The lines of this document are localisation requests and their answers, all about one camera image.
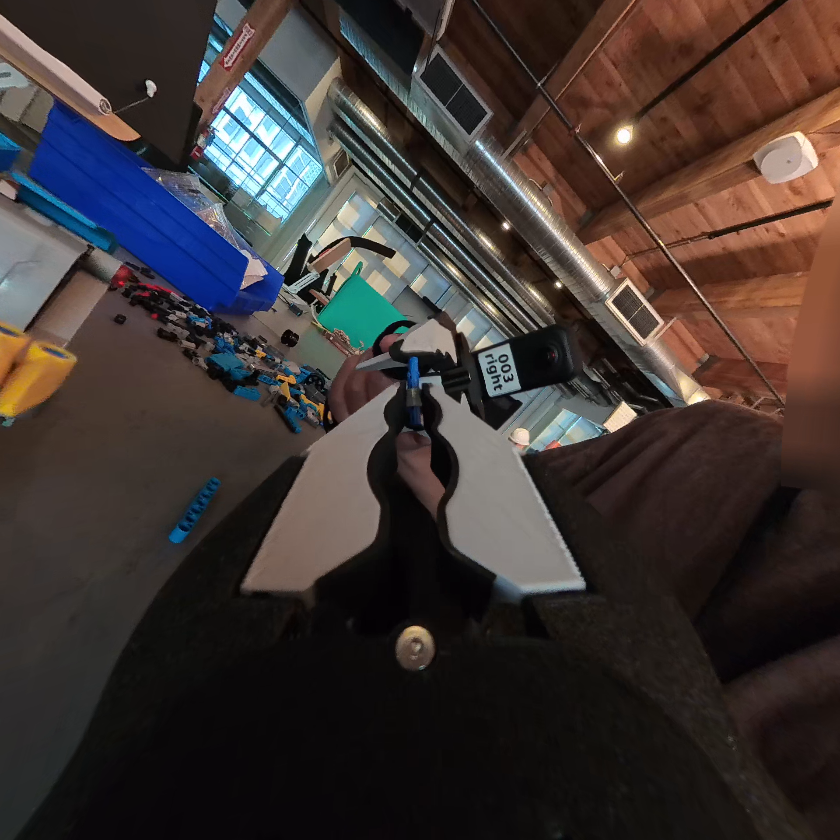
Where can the toy brick robot model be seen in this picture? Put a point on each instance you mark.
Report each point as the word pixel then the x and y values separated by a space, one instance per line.
pixel 39 374

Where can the blue storage bin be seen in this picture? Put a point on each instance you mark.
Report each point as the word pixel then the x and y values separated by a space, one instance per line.
pixel 131 210

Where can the black ceiling pipe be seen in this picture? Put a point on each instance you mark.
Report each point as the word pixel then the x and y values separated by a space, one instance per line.
pixel 623 197

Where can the white tablet stand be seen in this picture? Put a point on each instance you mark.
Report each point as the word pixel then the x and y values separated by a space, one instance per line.
pixel 52 65

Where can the clear plastic bags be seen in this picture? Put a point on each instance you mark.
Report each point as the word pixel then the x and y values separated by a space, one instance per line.
pixel 197 210

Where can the blue brick beam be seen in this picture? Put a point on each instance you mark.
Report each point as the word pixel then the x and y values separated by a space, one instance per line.
pixel 193 512

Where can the teal storage bin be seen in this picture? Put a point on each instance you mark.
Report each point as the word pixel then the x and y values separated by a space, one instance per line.
pixel 358 308

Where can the large grid window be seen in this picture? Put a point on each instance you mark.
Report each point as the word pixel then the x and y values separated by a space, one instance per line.
pixel 262 151

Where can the ceiling spot light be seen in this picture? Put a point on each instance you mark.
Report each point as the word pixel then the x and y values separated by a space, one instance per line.
pixel 623 135

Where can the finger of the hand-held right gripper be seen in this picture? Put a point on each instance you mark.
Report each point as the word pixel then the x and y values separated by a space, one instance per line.
pixel 433 338
pixel 436 373

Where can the white vent grille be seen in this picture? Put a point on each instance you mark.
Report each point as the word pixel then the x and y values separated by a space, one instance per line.
pixel 633 312
pixel 453 92

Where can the person's brown shirt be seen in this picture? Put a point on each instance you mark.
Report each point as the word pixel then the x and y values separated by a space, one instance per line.
pixel 656 492

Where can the silver air duct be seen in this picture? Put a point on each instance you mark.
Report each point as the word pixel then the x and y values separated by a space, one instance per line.
pixel 525 210

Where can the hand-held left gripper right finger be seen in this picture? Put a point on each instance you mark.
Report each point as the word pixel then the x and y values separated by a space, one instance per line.
pixel 505 518

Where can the black screen panel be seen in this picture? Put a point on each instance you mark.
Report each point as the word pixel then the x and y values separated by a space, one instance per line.
pixel 98 52

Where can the pile of toy brick parts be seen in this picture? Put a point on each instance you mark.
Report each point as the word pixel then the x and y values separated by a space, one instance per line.
pixel 229 361

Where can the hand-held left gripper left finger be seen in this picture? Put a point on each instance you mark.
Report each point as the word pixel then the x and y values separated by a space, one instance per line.
pixel 315 525

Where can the person's right hand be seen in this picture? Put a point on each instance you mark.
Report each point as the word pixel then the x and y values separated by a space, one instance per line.
pixel 354 394

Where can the white ceiling speaker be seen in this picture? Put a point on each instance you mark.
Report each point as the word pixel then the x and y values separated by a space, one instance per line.
pixel 785 157

